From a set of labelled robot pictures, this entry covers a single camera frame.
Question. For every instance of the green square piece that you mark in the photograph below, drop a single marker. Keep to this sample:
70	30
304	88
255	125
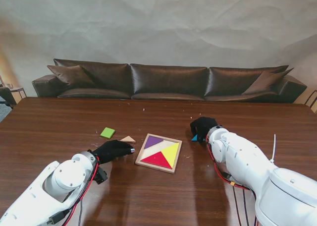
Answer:
108	132

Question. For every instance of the purple triangle piece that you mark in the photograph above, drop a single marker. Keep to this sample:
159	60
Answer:
152	141

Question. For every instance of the large red triangle piece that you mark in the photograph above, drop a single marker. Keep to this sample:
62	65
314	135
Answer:
156	160

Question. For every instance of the square wooden tangram tray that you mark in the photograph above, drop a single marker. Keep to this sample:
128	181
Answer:
151	152

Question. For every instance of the brown leather sofa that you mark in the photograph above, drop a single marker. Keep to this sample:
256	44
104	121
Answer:
168	82

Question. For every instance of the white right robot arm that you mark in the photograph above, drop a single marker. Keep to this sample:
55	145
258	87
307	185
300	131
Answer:
247	166

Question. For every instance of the small blue triangle piece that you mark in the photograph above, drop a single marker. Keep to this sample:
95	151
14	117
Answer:
195	138

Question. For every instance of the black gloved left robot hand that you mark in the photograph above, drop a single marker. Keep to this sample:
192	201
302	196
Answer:
111	151

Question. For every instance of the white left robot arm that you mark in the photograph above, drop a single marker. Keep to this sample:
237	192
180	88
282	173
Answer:
47	191

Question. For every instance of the large yellow triangle piece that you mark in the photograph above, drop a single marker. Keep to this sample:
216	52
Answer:
171	152

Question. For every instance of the small beige triangle piece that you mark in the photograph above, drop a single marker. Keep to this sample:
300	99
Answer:
128	140

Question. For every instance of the white zip tie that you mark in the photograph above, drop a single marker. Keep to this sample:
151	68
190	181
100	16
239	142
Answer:
273	149

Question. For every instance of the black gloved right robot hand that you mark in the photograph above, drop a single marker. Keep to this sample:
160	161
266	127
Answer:
204	127

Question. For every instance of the dark metal chair frame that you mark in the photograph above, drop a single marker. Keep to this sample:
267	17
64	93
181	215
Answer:
310	100

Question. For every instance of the brown sofa cushion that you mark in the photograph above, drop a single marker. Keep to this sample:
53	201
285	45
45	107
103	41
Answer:
71	76
266	83

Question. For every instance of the side table with metal legs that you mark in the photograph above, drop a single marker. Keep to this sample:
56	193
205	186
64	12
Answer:
15	92

